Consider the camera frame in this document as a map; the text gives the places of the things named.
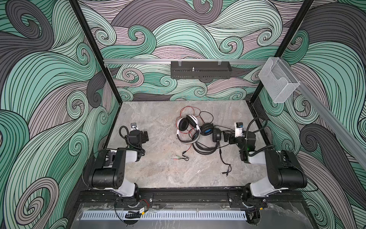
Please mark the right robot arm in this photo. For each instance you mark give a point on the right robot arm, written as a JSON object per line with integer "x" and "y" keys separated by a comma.
{"x": 283, "y": 171}

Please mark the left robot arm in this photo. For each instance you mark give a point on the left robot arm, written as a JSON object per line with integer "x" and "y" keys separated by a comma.
{"x": 108, "y": 172}

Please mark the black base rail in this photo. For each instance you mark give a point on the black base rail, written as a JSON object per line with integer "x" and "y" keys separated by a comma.
{"x": 233, "y": 196}

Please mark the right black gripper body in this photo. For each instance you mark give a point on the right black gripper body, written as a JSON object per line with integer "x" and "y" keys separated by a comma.
{"x": 227, "y": 137}

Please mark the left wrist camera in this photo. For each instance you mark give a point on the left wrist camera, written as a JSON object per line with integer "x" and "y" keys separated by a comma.
{"x": 134, "y": 126}

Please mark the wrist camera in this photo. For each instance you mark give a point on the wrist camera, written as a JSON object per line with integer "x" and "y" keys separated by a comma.
{"x": 134, "y": 126}
{"x": 239, "y": 129}

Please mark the white headphones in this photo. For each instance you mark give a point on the white headphones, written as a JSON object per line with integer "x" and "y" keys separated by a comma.
{"x": 184, "y": 123}

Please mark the clear plastic wall bin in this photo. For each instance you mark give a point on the clear plastic wall bin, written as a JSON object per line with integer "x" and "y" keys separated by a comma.
{"x": 278, "y": 79}

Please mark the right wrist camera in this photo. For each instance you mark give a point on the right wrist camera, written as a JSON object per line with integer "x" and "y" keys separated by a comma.
{"x": 239, "y": 129}

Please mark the white slotted cable duct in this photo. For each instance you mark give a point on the white slotted cable duct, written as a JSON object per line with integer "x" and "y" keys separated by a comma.
{"x": 167, "y": 215}

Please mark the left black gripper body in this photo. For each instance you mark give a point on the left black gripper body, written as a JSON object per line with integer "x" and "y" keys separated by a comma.
{"x": 144, "y": 136}

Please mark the black blue headphones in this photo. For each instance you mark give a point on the black blue headphones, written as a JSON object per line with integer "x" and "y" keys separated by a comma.
{"x": 208, "y": 131}

